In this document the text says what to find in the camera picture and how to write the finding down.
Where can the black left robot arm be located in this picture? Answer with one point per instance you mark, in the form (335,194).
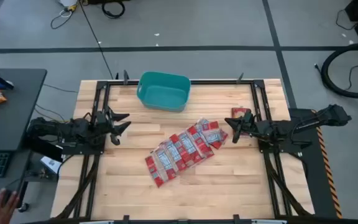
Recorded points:
(73,129)

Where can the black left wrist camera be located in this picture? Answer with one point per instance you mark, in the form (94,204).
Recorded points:
(115,140)

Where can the white power adapter box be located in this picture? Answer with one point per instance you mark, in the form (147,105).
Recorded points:
(51,164)

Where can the black desk caster wheel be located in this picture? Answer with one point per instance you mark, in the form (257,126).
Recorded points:
(23,207)

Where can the flat red yellow popcorn package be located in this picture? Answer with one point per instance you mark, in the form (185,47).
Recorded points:
(239,112)

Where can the black controller box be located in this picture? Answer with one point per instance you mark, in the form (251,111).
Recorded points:
(43,149)

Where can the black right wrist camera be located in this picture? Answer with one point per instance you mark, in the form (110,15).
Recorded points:
(236,137)

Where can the teal plastic basket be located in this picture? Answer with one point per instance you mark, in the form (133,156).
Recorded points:
(163,93)

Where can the black platform with hazard stripe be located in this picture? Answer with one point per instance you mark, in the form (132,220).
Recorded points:
(315,174)

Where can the black desk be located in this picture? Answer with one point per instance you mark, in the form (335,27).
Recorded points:
(17,109)

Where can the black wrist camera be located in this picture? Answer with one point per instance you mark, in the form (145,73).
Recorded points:
(115,140)
(236,137)

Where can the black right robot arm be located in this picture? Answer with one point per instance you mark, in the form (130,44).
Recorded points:
(291,127)

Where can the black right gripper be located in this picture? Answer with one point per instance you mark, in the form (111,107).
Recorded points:
(250,126)

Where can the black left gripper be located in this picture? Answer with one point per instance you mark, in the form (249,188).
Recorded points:
(104,124)

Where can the white floor device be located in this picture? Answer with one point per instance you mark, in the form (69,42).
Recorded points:
(68,3)

